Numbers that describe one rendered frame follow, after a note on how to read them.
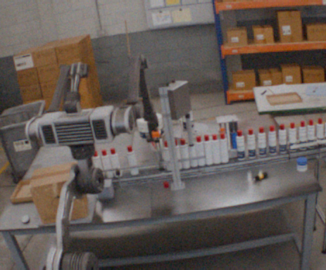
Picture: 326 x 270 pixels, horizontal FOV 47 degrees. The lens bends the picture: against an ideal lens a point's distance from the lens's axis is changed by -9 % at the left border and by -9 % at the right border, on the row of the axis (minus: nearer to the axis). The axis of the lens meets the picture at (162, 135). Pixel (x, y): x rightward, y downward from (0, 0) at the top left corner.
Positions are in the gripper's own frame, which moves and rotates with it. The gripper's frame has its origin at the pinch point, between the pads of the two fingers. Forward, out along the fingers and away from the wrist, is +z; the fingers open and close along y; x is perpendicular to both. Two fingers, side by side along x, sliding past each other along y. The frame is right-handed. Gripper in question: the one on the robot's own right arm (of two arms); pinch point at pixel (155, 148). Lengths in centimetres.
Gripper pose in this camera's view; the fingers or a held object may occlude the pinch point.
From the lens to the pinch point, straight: 271.9
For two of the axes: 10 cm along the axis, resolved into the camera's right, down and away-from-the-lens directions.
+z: 1.6, 9.0, 4.0
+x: 0.0, 4.0, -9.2
